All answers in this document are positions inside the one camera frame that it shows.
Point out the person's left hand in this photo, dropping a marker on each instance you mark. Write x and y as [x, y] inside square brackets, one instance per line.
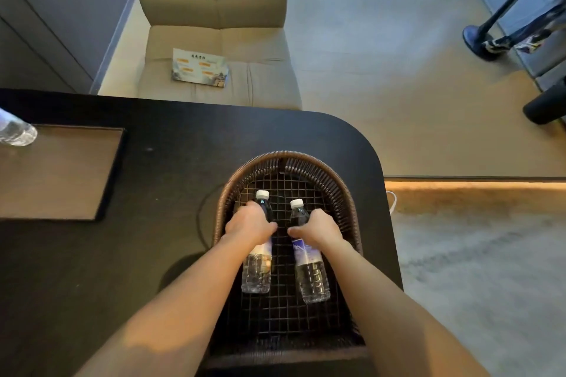
[247, 224]

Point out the brown woven wicker basket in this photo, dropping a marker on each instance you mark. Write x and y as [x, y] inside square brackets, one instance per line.
[283, 306]

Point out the person's right thumb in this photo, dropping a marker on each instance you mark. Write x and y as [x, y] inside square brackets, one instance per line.
[297, 231]

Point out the printed paper card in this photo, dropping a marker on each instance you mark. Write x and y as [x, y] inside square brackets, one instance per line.
[200, 67]

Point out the beige upholstered armchair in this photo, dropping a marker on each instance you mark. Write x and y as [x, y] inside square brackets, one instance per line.
[216, 27]

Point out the black cylindrical object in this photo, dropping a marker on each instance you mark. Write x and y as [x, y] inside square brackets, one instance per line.
[544, 102]

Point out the person's right forearm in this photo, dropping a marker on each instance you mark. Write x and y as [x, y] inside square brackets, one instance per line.
[393, 315]

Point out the grey area rug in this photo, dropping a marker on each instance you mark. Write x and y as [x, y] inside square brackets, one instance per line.
[482, 284]

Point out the clear plastic water bottle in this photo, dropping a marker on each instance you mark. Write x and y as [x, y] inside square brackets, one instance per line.
[258, 257]
[15, 130]
[309, 266]

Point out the person's right hand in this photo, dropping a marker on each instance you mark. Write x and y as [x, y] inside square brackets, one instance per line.
[319, 227]

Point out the person's left forearm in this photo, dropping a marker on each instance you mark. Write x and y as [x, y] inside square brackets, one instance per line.
[177, 306]

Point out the person's left thumb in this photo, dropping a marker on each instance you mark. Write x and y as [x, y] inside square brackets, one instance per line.
[268, 228]

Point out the brown rectangular tray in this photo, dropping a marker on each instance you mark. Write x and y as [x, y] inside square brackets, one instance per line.
[57, 173]

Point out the black floor lamp stand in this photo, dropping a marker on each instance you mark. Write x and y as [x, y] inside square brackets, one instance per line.
[499, 23]

